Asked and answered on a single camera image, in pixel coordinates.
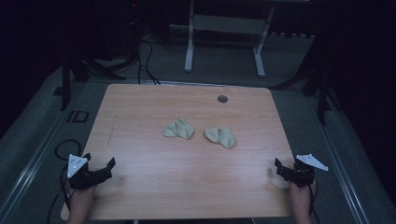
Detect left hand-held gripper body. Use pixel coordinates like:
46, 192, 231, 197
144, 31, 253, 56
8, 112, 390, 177
66, 154, 113, 191

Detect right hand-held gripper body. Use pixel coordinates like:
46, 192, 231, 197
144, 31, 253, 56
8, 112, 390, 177
281, 153, 330, 189

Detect beige sock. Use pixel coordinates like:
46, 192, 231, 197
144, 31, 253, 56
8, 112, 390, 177
204, 126, 237, 149
162, 118, 196, 140

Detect person's right hand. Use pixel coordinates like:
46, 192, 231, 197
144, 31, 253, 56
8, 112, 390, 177
289, 178, 318, 208

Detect person's left hand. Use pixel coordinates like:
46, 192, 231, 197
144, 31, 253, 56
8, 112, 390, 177
66, 181, 98, 214

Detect black metal stand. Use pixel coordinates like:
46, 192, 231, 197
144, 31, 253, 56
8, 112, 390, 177
270, 66, 342, 126
60, 50, 127, 112

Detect dark equipment with red light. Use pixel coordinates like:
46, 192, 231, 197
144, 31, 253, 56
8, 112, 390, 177
122, 0, 146, 62

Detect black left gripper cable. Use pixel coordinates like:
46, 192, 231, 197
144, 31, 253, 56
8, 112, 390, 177
46, 139, 84, 224

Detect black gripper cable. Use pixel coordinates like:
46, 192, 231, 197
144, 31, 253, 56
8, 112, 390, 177
306, 169, 321, 224
46, 139, 84, 224

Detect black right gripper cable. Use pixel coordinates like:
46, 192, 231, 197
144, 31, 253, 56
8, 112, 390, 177
306, 169, 321, 224

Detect metal floor rail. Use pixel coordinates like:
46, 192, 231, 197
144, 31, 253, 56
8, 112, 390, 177
307, 99, 372, 224
0, 115, 68, 217

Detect black floor cables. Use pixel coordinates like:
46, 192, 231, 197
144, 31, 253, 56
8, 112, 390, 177
135, 36, 162, 86

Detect white metal table frame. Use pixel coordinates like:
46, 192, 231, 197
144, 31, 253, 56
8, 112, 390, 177
184, 0, 276, 78

